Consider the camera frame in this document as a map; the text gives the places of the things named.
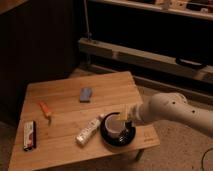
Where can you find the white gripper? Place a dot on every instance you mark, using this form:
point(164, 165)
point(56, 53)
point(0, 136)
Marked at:
point(133, 115)

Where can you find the white ceramic cup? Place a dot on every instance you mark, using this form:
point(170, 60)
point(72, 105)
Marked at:
point(114, 126)

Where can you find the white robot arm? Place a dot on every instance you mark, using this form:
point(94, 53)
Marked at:
point(169, 106)

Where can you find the black saucer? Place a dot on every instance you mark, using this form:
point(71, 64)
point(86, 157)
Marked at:
point(125, 138)

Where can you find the wooden table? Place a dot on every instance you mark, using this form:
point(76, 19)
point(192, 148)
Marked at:
point(55, 136)

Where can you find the blue sponge block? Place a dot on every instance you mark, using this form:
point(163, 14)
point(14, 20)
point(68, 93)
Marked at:
point(85, 94)

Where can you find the orange marker pen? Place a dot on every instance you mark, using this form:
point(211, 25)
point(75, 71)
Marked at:
point(45, 109)

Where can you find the wooden shelf unit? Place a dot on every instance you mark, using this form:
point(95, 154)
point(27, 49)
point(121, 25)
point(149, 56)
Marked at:
point(153, 33)

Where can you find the metal pole stand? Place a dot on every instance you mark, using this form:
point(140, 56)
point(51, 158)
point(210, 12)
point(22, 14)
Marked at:
point(88, 33)

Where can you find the black red white packet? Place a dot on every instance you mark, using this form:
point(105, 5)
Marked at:
point(29, 136)

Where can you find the black handle on shelf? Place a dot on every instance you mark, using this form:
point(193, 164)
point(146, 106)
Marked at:
point(189, 64)

